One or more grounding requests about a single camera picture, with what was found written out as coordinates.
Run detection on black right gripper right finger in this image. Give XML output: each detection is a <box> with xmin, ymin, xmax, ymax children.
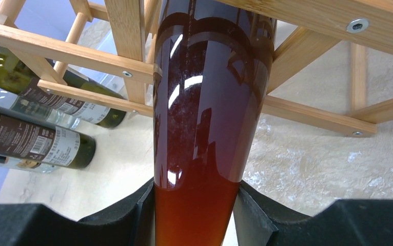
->
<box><xmin>233</xmin><ymin>181</ymin><xmax>393</xmax><ymax>245</ymax></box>

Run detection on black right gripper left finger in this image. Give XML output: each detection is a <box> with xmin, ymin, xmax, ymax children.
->
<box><xmin>0</xmin><ymin>179</ymin><xmax>153</xmax><ymax>245</ymax></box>

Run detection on wooden wine rack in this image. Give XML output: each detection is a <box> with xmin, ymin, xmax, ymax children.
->
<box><xmin>0</xmin><ymin>1</ymin><xmax>393</xmax><ymax>136</ymax></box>

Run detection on brown bottle gold neck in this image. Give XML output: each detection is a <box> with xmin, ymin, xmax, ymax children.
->
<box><xmin>153</xmin><ymin>1</ymin><xmax>277</xmax><ymax>245</ymax></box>

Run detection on clear squat glass bottle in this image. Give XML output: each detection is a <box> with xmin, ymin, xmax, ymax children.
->
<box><xmin>0</xmin><ymin>89</ymin><xmax>80</xmax><ymax>130</ymax></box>

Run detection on clear plastic organizer box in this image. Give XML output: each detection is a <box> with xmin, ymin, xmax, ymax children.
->
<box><xmin>79</xmin><ymin>31</ymin><xmax>128</xmax><ymax>99</ymax></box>

